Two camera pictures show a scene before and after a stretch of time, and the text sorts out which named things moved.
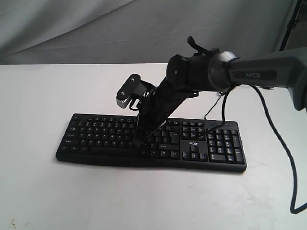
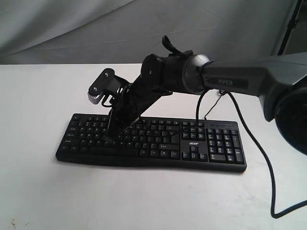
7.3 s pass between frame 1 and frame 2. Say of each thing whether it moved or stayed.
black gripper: moved
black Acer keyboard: stayed
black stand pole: stayed
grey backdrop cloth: stayed
